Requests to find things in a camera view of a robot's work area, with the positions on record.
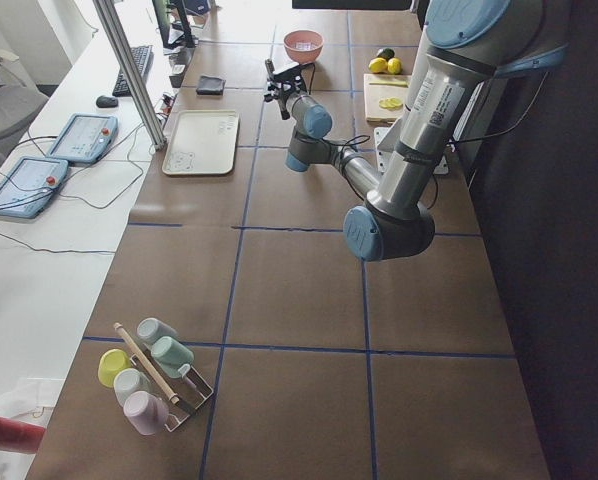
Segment yellow cup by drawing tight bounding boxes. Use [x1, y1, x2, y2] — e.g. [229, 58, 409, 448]
[97, 349, 131, 388]

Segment black keyboard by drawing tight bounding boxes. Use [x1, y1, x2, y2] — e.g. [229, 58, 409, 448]
[111, 44, 155, 98]

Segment beige bear tray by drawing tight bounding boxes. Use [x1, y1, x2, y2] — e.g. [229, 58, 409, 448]
[162, 110, 239, 176]

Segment black computer mouse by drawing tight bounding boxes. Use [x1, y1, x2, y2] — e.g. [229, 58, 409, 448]
[95, 95, 118, 109]

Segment pink cup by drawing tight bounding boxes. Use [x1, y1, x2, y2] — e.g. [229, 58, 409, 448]
[123, 391, 169, 436]

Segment wooden rack handle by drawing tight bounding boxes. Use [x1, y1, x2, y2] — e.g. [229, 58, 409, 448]
[113, 322, 180, 405]

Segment wooden cutting board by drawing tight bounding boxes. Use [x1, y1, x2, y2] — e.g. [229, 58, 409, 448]
[363, 74, 411, 122]

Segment upper blue teach pendant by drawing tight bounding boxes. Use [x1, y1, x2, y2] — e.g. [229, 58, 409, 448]
[46, 113, 118, 164]

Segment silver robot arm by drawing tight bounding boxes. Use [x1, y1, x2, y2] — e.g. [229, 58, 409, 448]
[264, 0, 571, 261]

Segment aluminium frame post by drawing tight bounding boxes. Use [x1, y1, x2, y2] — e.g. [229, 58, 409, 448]
[93, 0, 167, 151]

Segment white cup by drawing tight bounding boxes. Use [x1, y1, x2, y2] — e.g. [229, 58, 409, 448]
[113, 368, 152, 407]

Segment grey cup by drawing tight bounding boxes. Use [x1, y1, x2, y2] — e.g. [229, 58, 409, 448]
[136, 317, 179, 347]

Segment white wire cup rack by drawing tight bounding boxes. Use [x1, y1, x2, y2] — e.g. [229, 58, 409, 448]
[130, 354, 214, 433]

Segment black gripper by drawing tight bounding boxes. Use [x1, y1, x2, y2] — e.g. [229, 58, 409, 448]
[264, 62, 304, 119]

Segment pink bowl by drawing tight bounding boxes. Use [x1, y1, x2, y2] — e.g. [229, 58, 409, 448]
[283, 30, 324, 64]

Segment grey office chair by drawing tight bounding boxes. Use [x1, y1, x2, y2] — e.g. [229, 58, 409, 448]
[0, 76, 49, 156]

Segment lemon slices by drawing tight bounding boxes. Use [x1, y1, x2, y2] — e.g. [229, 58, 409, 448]
[378, 97, 403, 110]

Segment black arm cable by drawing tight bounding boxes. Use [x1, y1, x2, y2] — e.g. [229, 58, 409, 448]
[298, 64, 550, 211]

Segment lower blue teach pendant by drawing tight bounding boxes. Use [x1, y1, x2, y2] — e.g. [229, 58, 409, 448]
[0, 157, 70, 219]

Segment blue teach pendant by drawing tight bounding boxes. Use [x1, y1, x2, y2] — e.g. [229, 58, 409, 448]
[0, 157, 70, 219]
[46, 113, 118, 164]

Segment red bottle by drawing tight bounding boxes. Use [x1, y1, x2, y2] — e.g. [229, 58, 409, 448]
[0, 417, 46, 454]

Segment white mast base plate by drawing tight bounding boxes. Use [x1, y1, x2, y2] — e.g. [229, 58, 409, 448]
[372, 124, 450, 176]

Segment mint green cup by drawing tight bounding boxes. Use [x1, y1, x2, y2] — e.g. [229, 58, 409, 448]
[150, 336, 194, 379]

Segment yellow lemon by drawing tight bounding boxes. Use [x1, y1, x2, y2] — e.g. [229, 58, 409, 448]
[368, 57, 388, 74]
[386, 57, 402, 75]

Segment folded grey cloth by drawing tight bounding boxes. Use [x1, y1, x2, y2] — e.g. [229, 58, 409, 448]
[196, 75, 226, 96]

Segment yellow plastic knife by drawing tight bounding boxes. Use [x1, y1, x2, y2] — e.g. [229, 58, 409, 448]
[368, 80, 409, 88]

